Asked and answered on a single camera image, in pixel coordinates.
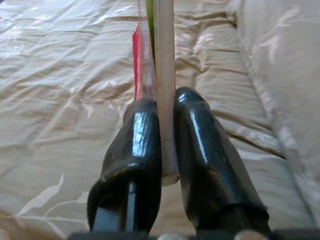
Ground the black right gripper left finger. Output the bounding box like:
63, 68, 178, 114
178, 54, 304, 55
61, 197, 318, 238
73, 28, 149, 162
86, 98, 163, 232

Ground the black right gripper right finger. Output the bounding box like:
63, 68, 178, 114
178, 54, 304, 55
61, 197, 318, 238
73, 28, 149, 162
173, 86, 272, 235

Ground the colourful manga book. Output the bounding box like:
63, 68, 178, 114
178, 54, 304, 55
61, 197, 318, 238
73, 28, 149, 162
132, 0, 180, 187

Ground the beige floral bedspread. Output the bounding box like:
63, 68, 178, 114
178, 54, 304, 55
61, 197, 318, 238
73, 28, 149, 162
0, 0, 320, 240

